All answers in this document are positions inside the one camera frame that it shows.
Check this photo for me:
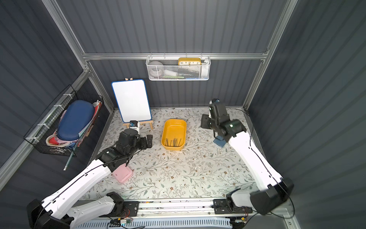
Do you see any yellow plastic storage box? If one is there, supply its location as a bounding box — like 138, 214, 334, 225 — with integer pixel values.
161, 119, 187, 151

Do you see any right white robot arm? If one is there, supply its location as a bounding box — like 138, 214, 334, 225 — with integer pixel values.
201, 99, 294, 215

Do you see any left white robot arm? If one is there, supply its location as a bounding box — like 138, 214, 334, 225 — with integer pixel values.
26, 128, 153, 229

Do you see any small whiteboard on easel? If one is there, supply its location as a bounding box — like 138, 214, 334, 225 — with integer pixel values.
111, 79, 153, 129

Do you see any blue oval case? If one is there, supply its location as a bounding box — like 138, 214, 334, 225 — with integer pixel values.
57, 100, 95, 141

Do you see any yellow clock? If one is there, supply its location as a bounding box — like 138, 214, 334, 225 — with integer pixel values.
178, 57, 202, 66

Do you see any white tape roll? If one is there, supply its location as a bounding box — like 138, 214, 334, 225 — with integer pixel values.
147, 61, 164, 78

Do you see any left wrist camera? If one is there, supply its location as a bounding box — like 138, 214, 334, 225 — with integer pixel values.
129, 120, 140, 133

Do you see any white wire wall basket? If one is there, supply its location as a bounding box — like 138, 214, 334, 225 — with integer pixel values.
146, 57, 211, 81

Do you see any black wire side basket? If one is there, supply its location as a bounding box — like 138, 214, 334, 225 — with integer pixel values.
24, 89, 104, 157

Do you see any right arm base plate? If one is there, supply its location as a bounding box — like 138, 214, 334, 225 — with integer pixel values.
211, 199, 253, 215

